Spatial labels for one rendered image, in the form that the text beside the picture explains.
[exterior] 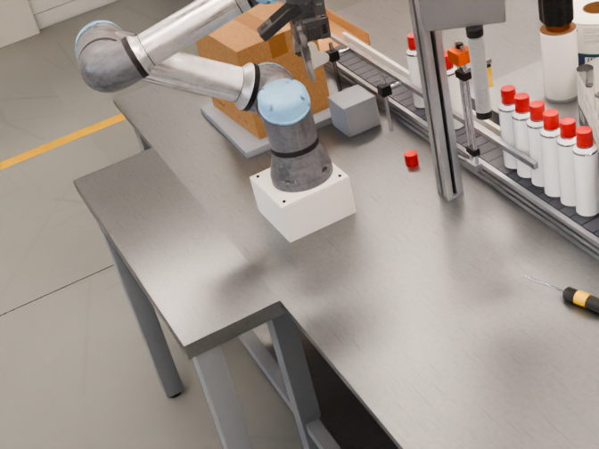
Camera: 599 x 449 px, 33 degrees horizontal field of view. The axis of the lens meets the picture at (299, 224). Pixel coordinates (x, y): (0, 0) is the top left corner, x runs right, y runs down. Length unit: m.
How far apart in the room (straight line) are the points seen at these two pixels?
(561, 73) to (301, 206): 0.74
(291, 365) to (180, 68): 0.83
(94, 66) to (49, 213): 2.37
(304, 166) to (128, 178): 0.67
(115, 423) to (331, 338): 1.39
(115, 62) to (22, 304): 1.99
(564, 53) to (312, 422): 1.17
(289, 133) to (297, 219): 0.21
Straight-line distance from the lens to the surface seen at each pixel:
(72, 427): 3.42
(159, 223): 2.62
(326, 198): 2.39
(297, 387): 2.72
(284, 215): 2.36
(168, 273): 2.43
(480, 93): 2.22
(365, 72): 2.99
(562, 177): 2.24
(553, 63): 2.63
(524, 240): 2.28
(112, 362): 3.59
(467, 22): 2.17
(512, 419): 1.88
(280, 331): 2.59
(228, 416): 2.39
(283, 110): 2.30
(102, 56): 2.23
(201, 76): 2.39
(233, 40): 2.77
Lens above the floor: 2.19
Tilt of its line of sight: 34 degrees down
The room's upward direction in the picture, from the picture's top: 14 degrees counter-clockwise
